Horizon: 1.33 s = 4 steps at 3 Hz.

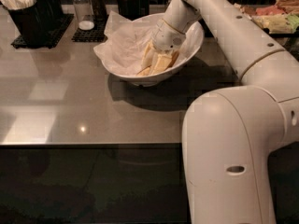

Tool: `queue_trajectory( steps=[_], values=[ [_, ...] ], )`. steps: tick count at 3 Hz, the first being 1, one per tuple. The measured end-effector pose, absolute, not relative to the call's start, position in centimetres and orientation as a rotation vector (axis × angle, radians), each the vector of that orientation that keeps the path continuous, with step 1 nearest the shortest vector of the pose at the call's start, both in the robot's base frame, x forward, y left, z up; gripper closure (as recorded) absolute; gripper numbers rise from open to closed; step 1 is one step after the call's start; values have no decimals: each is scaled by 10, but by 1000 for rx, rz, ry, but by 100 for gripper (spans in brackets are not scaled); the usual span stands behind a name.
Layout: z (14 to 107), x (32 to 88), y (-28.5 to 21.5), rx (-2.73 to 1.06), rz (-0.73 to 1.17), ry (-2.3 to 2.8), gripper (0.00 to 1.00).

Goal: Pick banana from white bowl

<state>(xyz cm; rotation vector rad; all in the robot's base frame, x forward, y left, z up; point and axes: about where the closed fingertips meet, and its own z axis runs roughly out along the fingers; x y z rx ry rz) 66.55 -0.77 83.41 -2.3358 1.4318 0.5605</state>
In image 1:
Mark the black rubber mat left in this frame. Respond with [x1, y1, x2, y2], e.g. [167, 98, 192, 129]
[11, 14, 74, 49]

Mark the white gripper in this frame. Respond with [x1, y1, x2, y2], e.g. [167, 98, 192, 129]
[141, 19, 186, 75]

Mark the black wire packet rack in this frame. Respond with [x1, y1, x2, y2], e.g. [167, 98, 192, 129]
[234, 0, 299, 58]

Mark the rear black utensil cup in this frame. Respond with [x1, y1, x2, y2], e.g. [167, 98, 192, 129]
[35, 0, 63, 31]

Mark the yellow banana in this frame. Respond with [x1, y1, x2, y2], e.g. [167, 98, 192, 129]
[137, 51, 164, 77]

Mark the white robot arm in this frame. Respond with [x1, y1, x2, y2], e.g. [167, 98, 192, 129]
[152, 0, 299, 224]

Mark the glass pepper grinder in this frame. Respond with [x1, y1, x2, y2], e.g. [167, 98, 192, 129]
[91, 0, 107, 21]

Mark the front black utensil cup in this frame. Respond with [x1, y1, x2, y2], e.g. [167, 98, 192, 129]
[0, 0, 47, 47]

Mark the black cup of stirrers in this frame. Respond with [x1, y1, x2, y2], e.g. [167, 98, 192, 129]
[117, 0, 150, 20]

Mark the glass salt shaker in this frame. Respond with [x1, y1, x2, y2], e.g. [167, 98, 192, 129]
[72, 0, 94, 31]

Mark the black rubber mat small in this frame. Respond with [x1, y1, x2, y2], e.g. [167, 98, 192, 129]
[72, 21, 105, 42]

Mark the black utensil cup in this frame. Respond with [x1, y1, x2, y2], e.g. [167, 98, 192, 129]
[35, 0, 63, 31]
[0, 0, 47, 47]

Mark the white bowl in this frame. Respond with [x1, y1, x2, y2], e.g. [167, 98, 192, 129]
[100, 12, 206, 88]

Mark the white paper liner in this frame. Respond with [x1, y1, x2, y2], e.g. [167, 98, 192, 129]
[93, 10, 197, 77]

